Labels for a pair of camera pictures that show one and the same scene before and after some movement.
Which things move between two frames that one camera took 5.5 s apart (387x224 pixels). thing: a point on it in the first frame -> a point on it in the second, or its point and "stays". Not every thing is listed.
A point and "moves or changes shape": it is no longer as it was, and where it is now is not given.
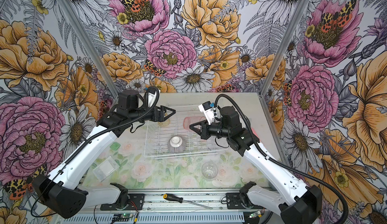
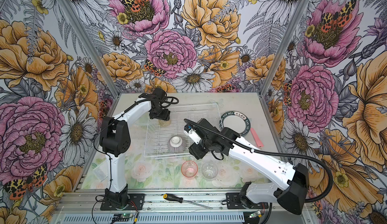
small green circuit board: [121, 217] stays
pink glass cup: [189, 120] moves or changes shape
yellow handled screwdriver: [180, 200] stays
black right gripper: [204, 133] -> [196, 152]
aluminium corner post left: [84, 38] stays
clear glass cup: [209, 170] stays
